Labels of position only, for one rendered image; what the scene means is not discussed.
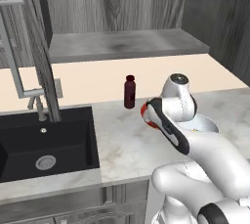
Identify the black sink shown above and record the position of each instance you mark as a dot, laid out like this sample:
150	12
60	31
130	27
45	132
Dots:
65	143

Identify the grey sink cupboard front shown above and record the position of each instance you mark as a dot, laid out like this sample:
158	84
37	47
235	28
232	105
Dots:
49	206

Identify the grey wood wall cupboard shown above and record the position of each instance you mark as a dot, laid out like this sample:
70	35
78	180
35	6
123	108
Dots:
8	22

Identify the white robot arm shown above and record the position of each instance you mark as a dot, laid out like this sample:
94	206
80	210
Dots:
208	156

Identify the red round object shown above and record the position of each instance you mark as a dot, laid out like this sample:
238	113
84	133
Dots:
144	110

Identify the grey wall socket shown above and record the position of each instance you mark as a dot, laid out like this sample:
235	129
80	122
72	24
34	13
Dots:
58	87

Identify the dark red bottle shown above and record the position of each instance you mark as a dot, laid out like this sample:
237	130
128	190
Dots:
130	92

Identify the grey wood open cupboard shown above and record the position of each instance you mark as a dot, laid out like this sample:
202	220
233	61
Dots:
123	42

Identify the white bowl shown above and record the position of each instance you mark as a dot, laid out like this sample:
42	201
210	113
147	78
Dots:
208	125

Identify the silver tap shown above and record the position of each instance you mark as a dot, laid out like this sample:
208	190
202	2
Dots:
13	61

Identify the grey base cupboard door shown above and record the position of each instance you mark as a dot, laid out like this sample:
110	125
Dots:
127	201

